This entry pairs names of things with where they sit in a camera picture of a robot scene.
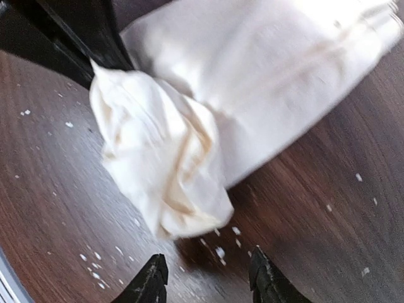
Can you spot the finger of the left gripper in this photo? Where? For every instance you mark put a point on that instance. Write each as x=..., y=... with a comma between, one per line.
x=64, y=36

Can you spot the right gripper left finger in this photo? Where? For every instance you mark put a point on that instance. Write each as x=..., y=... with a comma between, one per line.
x=149, y=285

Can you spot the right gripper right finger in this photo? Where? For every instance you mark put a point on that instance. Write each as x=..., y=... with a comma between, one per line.
x=268, y=284

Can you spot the cream boxer underwear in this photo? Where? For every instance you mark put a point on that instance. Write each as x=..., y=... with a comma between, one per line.
x=221, y=87

